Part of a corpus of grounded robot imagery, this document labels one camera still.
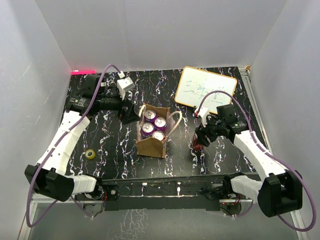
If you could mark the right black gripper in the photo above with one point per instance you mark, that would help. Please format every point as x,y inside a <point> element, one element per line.
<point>202,138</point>

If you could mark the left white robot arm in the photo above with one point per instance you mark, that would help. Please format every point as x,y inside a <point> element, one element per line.
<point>48,176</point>

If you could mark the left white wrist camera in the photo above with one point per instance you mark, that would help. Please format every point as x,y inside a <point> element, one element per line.
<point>124,84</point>

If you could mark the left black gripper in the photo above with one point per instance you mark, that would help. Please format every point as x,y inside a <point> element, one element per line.
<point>130,115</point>

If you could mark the red soda can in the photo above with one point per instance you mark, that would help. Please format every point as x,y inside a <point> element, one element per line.
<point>195,145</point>
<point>159,135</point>

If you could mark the purple soda can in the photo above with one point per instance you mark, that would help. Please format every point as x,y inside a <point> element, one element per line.
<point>147,130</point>
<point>160,124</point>
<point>150,116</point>

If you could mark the small whiteboard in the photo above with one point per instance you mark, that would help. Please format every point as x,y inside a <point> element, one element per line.
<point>195,83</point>

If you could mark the red soda can front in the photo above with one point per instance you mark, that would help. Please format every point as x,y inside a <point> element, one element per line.
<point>195,145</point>

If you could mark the pink marker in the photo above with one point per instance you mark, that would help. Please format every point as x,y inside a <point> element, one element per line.
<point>82,72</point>

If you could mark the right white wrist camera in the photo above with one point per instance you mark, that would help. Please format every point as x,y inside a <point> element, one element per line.
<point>203,114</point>

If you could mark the purple soda can front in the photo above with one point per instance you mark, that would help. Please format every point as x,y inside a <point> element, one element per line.
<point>147,130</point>

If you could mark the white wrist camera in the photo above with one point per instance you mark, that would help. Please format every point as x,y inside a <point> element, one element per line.
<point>203,114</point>
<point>124,84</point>

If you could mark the yellow tape roll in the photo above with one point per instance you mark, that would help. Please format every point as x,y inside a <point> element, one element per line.
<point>90,154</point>

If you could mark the brown canvas tote bag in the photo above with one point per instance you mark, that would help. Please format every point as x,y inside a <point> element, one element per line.
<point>150,146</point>

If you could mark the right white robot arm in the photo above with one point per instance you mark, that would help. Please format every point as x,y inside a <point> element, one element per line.
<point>278,191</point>

